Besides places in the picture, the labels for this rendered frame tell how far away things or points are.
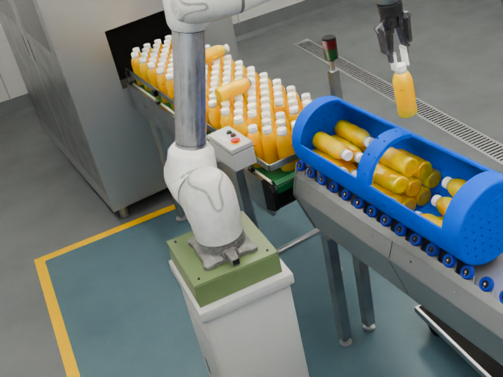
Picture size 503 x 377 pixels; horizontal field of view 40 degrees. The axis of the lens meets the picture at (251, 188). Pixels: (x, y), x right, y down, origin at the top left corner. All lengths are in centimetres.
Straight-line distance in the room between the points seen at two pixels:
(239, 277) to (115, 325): 173
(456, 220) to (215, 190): 70
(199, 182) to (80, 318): 201
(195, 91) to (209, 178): 27
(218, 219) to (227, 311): 29
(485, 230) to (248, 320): 78
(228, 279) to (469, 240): 72
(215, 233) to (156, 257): 206
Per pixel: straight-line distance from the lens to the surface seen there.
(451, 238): 210
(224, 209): 208
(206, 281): 211
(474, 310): 222
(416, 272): 236
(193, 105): 216
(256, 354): 235
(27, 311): 416
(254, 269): 216
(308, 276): 374
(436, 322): 321
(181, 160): 221
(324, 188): 269
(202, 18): 193
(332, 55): 317
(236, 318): 222
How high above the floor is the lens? 239
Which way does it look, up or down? 32 degrees down
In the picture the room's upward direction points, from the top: 13 degrees counter-clockwise
